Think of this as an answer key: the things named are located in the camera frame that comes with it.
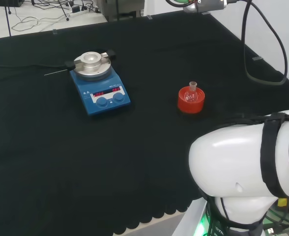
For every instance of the clear round-bottom glass flask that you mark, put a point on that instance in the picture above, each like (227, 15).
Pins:
(191, 95)

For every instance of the blue-base heater with steel top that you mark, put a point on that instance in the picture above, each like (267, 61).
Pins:
(102, 83)

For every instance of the black bench cloth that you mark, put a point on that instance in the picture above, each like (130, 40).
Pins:
(85, 159)

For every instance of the thin metal probe rod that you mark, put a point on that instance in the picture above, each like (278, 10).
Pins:
(57, 72)

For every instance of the clear cloth clip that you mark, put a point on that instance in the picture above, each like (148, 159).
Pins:
(257, 58)
(149, 17)
(54, 32)
(205, 13)

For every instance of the grey metal cabinet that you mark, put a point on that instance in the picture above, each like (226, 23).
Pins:
(120, 9)

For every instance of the white power strip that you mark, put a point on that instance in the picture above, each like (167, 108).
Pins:
(81, 12)

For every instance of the black tripod leg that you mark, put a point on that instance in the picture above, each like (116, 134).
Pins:
(64, 9)

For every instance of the dark blue pole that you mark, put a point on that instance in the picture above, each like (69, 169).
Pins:
(8, 19)

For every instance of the black box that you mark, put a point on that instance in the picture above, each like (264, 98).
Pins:
(8, 2)

